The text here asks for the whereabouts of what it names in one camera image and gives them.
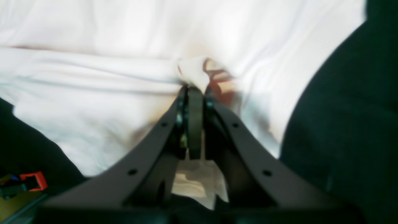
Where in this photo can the light pink T-shirt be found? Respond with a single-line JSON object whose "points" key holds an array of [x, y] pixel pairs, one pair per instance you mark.
{"points": [[94, 76]]}

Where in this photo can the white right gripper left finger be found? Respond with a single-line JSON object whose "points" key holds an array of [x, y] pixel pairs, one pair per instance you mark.
{"points": [[133, 191]]}

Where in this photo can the orange black clamp, blue handles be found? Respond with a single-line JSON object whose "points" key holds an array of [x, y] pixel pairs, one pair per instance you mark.
{"points": [[28, 182]]}

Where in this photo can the black table cloth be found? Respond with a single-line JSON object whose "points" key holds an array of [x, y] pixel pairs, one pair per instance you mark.
{"points": [[340, 138]]}

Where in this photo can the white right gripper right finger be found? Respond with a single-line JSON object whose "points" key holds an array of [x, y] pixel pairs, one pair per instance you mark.
{"points": [[260, 189]]}

